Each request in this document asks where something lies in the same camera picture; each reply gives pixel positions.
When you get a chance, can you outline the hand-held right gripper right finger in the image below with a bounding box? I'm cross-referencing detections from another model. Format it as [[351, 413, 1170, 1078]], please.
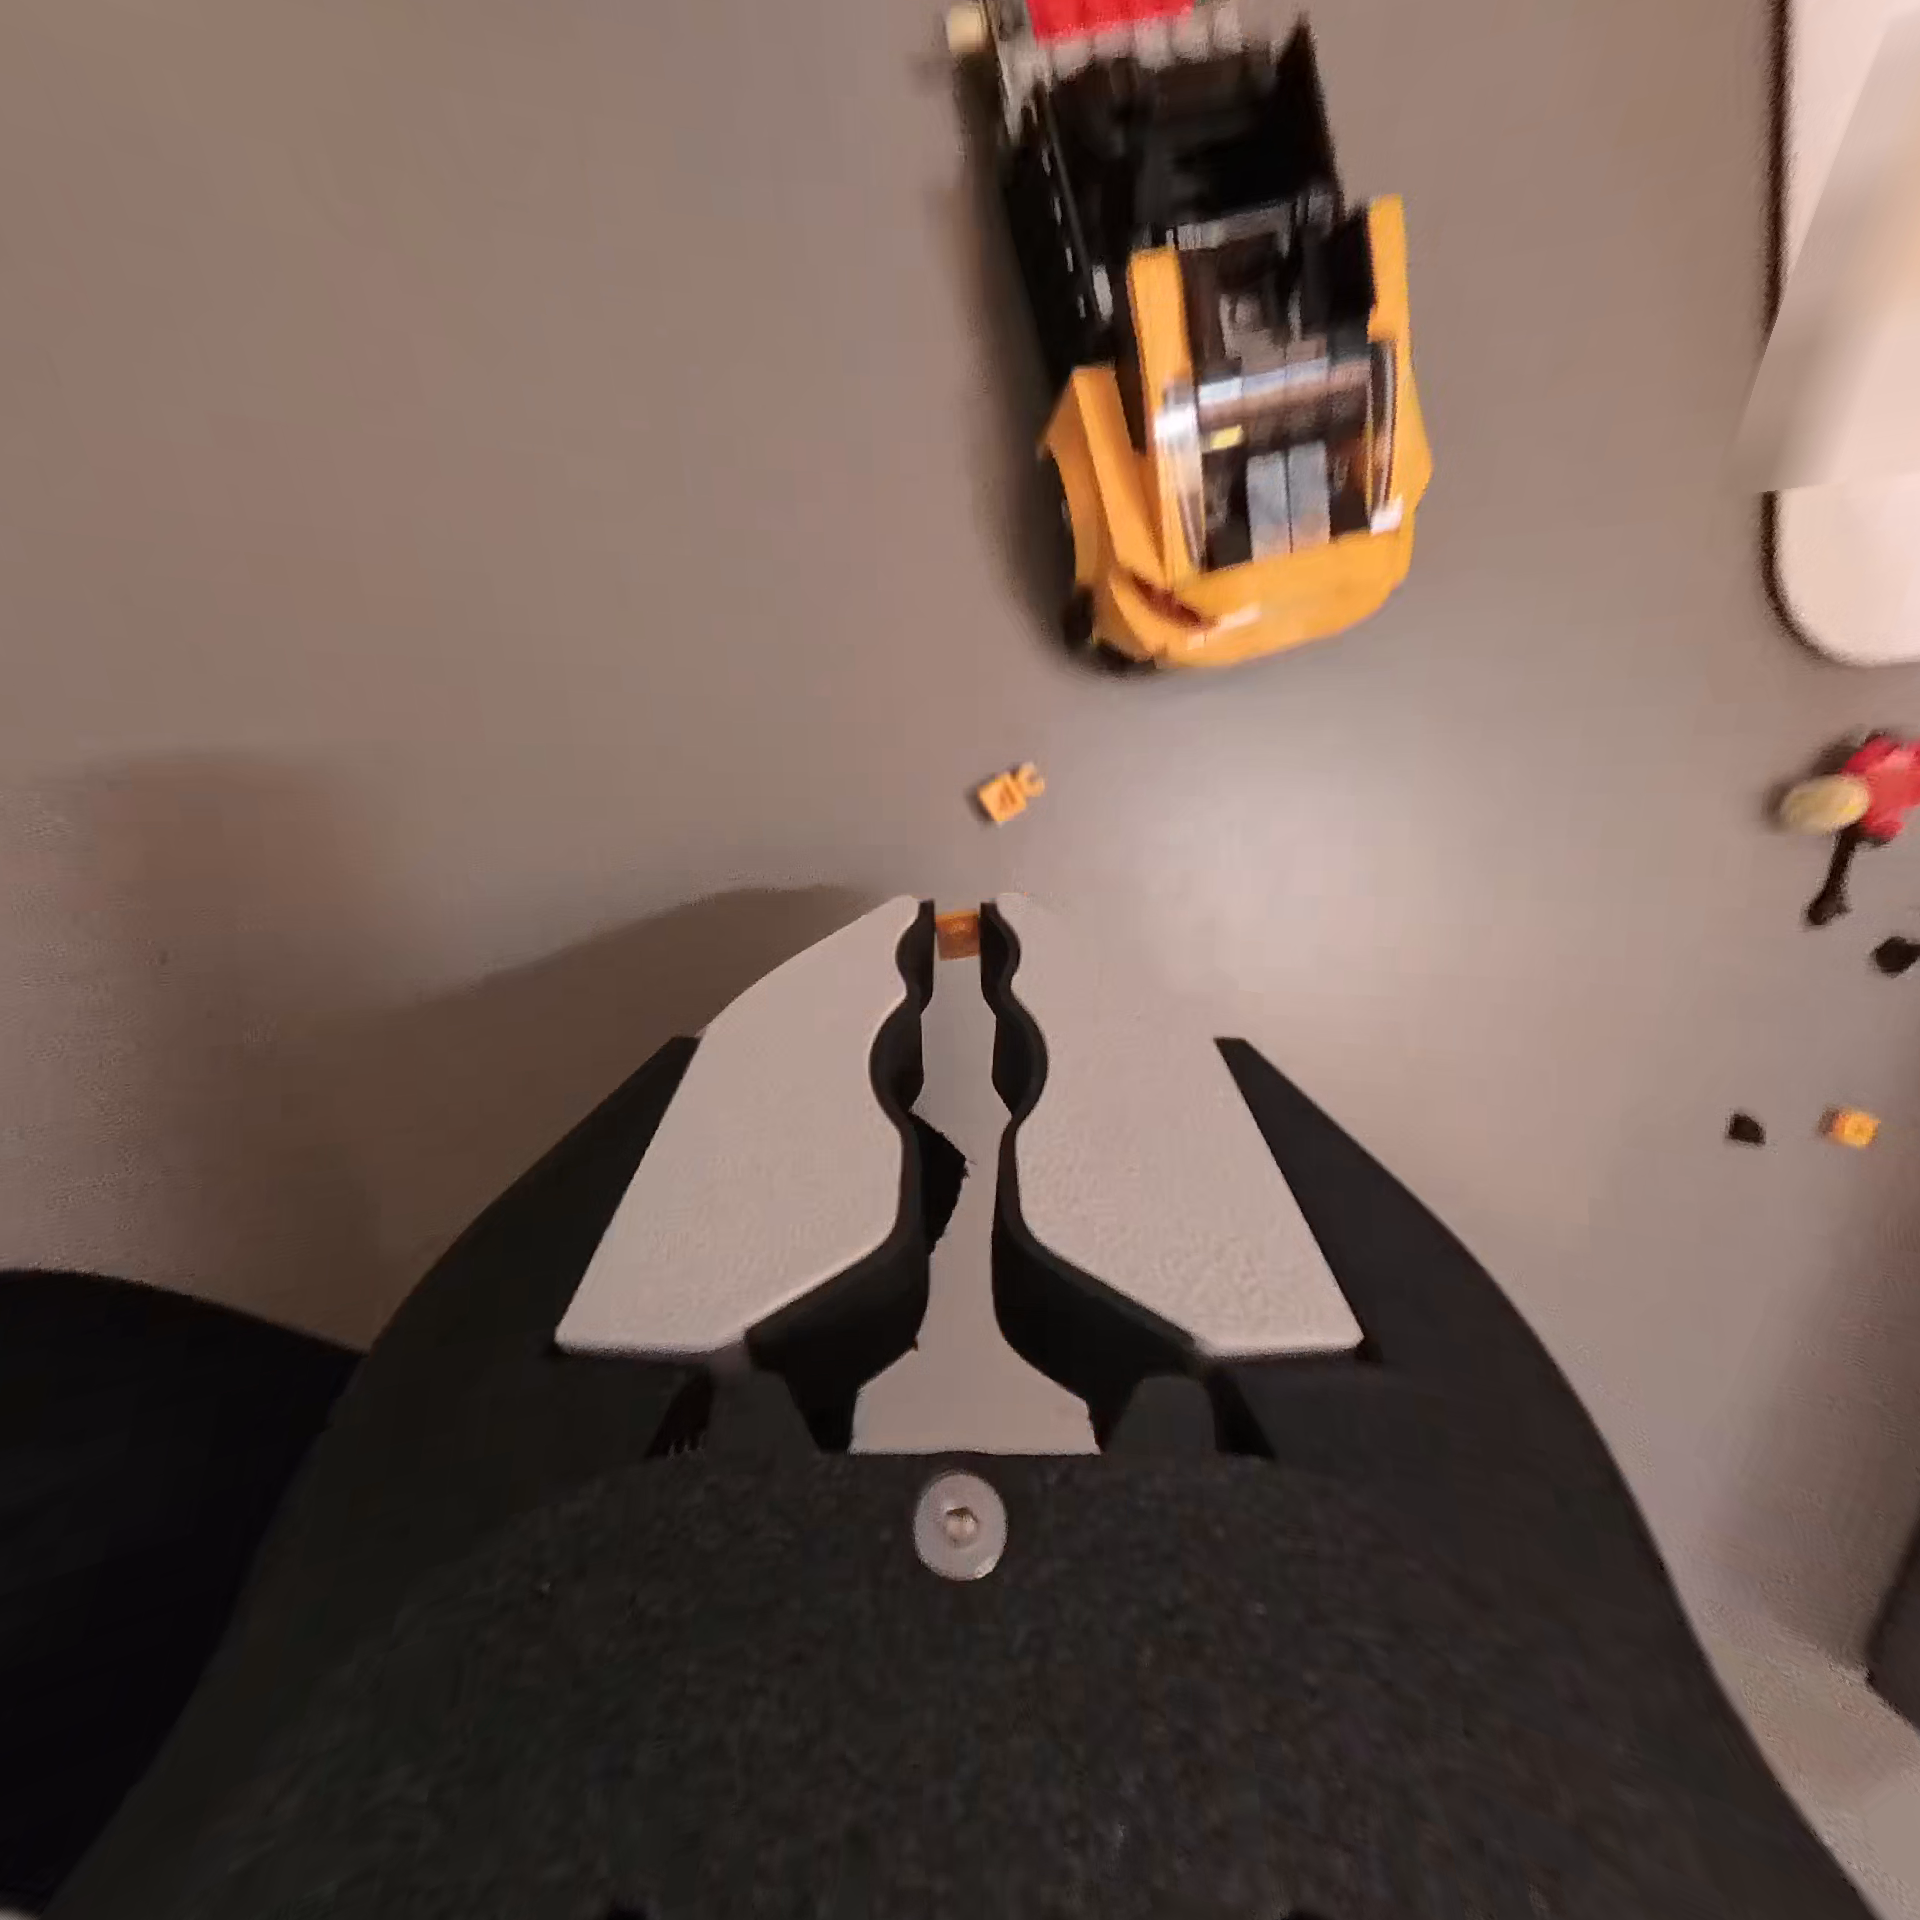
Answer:
[[979, 893, 1367, 1453]]

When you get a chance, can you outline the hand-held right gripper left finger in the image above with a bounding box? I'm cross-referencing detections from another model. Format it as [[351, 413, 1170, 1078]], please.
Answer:
[[551, 895, 972, 1453]]

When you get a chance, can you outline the orange lego car model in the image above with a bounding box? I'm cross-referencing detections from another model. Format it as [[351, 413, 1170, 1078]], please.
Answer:
[[944, 0, 1432, 675]]

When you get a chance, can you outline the white metal book stand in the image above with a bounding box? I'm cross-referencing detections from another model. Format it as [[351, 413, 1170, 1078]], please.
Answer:
[[1733, 0, 1920, 670]]

